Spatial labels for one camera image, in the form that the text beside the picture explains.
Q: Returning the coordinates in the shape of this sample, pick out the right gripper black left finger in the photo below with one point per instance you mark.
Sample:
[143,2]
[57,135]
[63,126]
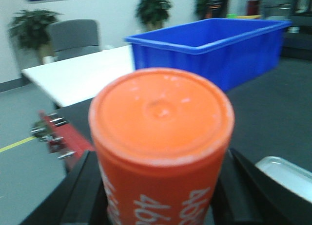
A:
[79,199]

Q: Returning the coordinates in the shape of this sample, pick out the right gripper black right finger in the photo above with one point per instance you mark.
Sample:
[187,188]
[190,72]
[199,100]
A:
[244,195]

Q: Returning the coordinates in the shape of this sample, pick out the orange cylindrical capacitor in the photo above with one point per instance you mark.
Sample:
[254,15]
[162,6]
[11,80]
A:
[168,192]

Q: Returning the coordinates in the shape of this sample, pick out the silver metal tray on conveyor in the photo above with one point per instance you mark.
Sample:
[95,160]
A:
[289,175]

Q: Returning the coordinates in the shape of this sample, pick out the black conveyor belt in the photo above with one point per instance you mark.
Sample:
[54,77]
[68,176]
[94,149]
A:
[268,113]

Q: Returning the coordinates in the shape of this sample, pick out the large blue conveyor bin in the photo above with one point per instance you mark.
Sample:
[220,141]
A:
[227,52]

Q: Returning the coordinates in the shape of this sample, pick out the white table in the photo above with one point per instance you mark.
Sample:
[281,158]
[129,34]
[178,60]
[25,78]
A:
[73,80]

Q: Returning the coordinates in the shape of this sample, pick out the grey office chair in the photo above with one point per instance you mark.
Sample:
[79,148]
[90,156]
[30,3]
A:
[73,38]

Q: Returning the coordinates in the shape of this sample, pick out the potted plant left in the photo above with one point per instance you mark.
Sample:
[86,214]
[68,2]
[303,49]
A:
[29,29]

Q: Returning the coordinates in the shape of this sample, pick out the potted plant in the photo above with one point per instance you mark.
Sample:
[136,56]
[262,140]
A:
[153,13]
[29,29]

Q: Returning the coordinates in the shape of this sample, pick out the potted plant centre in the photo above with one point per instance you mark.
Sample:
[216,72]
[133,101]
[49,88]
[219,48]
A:
[153,13]

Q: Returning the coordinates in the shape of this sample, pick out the red conveyor side frame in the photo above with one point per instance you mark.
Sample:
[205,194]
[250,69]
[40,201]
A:
[61,137]

